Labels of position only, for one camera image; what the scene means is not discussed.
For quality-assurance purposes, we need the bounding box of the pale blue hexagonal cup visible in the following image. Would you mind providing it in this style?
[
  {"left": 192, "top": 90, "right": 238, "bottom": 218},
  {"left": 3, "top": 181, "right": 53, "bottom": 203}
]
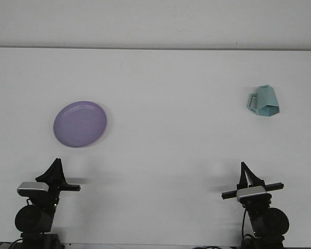
[{"left": 246, "top": 84, "right": 280, "bottom": 118}]

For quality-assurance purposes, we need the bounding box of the pale purple round plate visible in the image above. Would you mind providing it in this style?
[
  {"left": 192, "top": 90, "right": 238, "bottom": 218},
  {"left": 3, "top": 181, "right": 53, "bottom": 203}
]
[{"left": 52, "top": 100, "right": 108, "bottom": 149}]

